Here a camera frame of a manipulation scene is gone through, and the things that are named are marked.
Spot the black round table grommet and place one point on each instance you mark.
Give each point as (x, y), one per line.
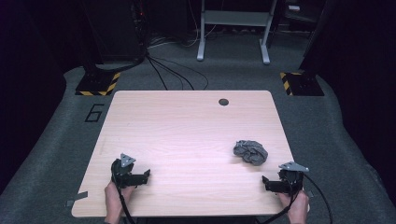
(223, 102)

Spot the white desk frame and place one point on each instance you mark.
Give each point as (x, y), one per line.
(233, 18)

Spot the person's right hand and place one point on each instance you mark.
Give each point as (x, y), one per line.
(298, 207)

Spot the black stand base striped edge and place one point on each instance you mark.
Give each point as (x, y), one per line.
(303, 84)
(95, 84)

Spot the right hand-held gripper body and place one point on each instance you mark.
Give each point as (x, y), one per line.
(292, 182)

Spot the small white box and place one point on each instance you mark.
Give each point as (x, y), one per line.
(294, 8)

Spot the black equipment rack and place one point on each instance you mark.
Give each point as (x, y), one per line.
(115, 28)

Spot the person's left hand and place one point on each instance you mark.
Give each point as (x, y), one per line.
(112, 200)

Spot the grey tape strip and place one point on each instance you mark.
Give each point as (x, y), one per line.
(310, 194)
(76, 198)

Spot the grey towel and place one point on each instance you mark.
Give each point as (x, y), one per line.
(250, 152)

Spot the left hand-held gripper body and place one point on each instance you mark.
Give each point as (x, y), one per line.
(122, 174)

